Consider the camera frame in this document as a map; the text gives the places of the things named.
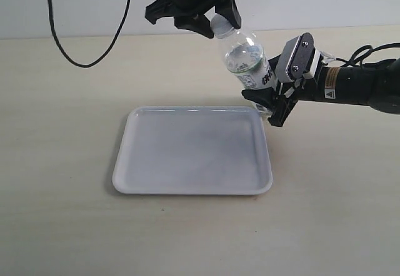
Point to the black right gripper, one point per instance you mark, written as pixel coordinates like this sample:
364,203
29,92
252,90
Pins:
282,100

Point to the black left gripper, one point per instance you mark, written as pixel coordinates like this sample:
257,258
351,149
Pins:
189,14

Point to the white bottle cap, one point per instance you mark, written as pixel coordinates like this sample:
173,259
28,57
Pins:
218,24

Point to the clear plastic drink bottle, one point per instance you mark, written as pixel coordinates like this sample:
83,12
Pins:
244,57

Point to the white plastic tray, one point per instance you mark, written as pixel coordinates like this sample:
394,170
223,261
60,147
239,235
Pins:
200,150

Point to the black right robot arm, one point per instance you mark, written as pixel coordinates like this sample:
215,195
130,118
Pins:
374,85

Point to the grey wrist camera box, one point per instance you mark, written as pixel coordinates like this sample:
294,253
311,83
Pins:
299,60

